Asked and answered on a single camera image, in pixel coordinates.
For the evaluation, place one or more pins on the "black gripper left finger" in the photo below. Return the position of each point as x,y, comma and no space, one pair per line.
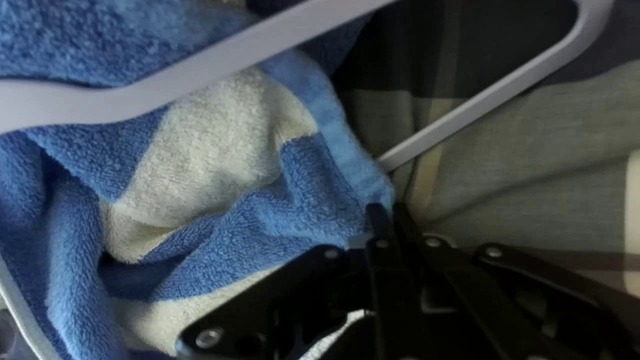
292,301

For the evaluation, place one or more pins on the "plaid bed comforter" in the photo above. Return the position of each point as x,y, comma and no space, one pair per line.
533,167

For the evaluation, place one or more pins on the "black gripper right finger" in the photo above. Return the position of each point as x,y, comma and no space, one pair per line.
506,301

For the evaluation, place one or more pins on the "white and blue striped towel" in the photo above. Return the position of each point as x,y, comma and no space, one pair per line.
201,201

